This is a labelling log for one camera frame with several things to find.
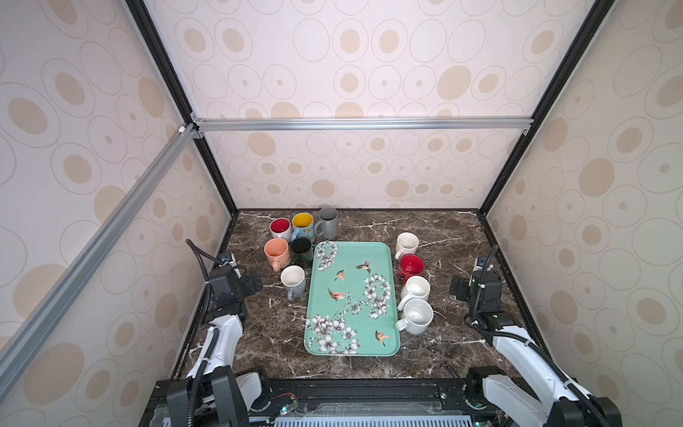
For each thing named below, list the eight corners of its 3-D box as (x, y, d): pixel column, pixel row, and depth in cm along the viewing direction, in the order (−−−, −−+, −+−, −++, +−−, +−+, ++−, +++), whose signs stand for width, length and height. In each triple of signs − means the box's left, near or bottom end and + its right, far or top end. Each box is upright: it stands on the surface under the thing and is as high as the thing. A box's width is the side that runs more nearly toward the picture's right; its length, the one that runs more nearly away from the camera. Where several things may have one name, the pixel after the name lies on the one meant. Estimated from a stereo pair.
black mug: (291, 270, 101) (288, 259, 95) (295, 249, 108) (291, 237, 102) (311, 270, 101) (309, 259, 95) (313, 249, 108) (312, 237, 102)
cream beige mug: (394, 334, 86) (398, 325, 80) (391, 308, 91) (395, 298, 85) (429, 334, 86) (436, 325, 80) (425, 308, 91) (430, 298, 85)
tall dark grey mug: (317, 238, 111) (315, 223, 103) (318, 223, 116) (317, 207, 109) (337, 238, 111) (336, 223, 103) (337, 223, 116) (337, 207, 109)
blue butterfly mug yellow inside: (293, 249, 107) (289, 232, 99) (296, 229, 114) (293, 212, 106) (314, 249, 107) (312, 232, 99) (316, 229, 114) (314, 212, 106)
